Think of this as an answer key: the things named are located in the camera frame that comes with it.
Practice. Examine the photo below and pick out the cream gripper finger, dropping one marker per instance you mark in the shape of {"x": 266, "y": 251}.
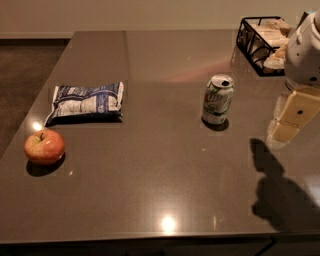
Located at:
{"x": 302, "y": 105}
{"x": 280, "y": 104}

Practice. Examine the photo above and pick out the red yellow apple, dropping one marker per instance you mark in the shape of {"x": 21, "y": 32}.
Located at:
{"x": 44, "y": 147}

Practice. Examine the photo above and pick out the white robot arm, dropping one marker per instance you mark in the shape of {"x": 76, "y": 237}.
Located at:
{"x": 302, "y": 57}

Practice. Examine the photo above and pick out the blue chip bag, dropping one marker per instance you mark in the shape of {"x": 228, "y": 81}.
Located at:
{"x": 85, "y": 102}

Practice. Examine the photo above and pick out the packets in basket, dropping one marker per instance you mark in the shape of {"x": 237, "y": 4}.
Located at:
{"x": 269, "y": 44}

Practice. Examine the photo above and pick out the green white soda can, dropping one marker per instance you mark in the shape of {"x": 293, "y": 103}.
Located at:
{"x": 217, "y": 99}

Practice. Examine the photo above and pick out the black wire basket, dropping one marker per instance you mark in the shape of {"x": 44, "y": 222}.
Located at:
{"x": 244, "y": 41}

